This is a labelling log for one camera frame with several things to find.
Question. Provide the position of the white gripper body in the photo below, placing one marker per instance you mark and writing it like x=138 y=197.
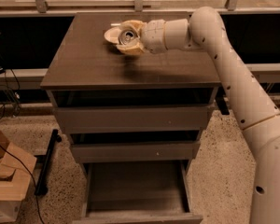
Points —
x=153 y=36

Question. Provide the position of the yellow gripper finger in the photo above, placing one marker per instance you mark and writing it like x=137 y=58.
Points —
x=132 y=50
x=133 y=26

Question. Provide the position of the silver 7up can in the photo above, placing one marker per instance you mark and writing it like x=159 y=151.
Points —
x=126 y=37

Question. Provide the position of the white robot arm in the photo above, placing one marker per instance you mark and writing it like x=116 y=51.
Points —
x=257 y=115

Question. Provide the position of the top grey drawer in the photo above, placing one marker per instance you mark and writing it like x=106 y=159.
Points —
x=130 y=120

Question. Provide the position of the grey drawer cabinet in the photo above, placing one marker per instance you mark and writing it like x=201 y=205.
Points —
x=88 y=71

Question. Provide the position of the middle grey drawer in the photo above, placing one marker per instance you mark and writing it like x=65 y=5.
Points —
x=135 y=152

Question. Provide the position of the bottom open grey drawer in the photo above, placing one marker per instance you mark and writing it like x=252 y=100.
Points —
x=138 y=192

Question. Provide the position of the white bowl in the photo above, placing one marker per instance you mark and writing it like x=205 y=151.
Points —
x=112 y=35

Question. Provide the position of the black metal stand leg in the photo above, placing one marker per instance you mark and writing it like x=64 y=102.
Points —
x=45 y=160

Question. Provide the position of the cardboard box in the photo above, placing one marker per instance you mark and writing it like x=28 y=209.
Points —
x=16 y=166

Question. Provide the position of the black bracket right of cabinet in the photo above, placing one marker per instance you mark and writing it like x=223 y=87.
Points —
x=221 y=104

